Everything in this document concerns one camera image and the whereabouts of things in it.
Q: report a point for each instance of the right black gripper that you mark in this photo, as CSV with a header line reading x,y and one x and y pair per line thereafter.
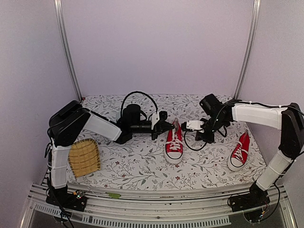
x,y
210,139

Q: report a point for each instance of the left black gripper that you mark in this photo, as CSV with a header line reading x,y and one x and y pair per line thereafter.
x,y
158,128

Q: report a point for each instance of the red sneaker with laces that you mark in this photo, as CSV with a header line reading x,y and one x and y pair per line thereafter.
x,y
174,145

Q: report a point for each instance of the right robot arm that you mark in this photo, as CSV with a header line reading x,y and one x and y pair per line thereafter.
x,y
288,120

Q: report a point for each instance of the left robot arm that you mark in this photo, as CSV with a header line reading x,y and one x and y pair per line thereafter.
x,y
66,125

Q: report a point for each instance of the floral patterned table mat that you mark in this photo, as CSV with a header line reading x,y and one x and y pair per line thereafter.
x,y
139,164

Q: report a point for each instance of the green tape piece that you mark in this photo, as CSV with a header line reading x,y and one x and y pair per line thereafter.
x,y
113,195

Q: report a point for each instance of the woven bamboo basket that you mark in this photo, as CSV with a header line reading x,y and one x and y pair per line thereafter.
x,y
84,157

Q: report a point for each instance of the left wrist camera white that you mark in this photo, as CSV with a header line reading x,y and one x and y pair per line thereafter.
x,y
158,117

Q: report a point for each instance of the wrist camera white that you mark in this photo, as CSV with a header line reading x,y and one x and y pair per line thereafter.
x,y
193,125
158,117

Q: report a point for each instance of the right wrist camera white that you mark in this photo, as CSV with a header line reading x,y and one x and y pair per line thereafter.
x,y
193,125

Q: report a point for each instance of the front aluminium rail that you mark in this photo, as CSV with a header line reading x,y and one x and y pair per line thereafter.
x,y
204,208

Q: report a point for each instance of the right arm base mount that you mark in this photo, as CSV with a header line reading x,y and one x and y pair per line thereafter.
x,y
255,198

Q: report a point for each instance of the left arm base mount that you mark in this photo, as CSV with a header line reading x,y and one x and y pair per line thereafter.
x,y
66,200

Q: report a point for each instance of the right aluminium frame post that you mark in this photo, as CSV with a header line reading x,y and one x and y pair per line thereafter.
x,y
249,47

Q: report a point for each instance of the aluminium frame post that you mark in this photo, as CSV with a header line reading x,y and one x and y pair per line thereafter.
x,y
249,47
66,48

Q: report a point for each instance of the left aluminium frame post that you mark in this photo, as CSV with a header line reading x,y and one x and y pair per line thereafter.
x,y
66,48

